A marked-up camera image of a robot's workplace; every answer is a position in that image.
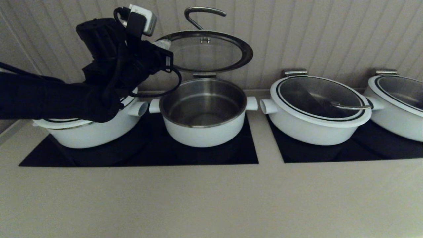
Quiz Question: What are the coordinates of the shallow white pot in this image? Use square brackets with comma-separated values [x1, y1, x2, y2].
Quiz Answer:
[32, 88, 149, 149]
[260, 96, 374, 146]
[365, 74, 423, 142]

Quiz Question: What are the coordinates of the deep white pot steel interior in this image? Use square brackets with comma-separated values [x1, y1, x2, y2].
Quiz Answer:
[149, 78, 258, 148]

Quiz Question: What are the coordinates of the black glass induction cooktop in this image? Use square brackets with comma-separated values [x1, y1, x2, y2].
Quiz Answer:
[266, 114, 423, 163]
[19, 112, 259, 167]

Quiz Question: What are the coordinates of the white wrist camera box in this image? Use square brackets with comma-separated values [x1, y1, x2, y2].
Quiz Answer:
[127, 4, 157, 37]

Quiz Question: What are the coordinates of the black looped cable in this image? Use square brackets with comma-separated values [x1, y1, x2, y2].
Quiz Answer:
[128, 66, 182, 98]

